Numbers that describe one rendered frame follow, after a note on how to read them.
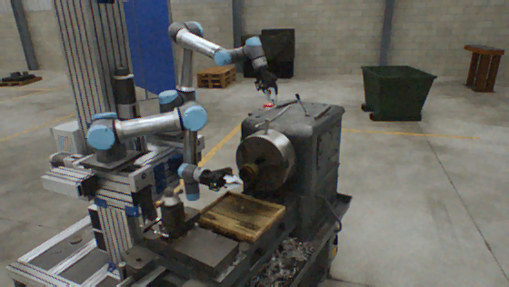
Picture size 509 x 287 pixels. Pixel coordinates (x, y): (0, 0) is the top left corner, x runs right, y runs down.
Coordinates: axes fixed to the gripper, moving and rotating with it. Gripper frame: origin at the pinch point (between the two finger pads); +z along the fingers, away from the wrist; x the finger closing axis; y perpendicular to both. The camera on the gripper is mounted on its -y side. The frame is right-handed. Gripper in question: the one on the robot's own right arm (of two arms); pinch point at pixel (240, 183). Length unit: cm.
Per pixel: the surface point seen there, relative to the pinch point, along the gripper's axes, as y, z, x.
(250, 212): -5.8, 0.6, -19.6
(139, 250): 45, -22, -16
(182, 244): 38.2, -2.8, -10.4
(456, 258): -145, 99, -111
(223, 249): 32.1, 12.9, -10.6
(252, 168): -11.0, -0.4, 2.8
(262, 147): -22.7, -1.4, 9.4
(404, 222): -176, 56, -112
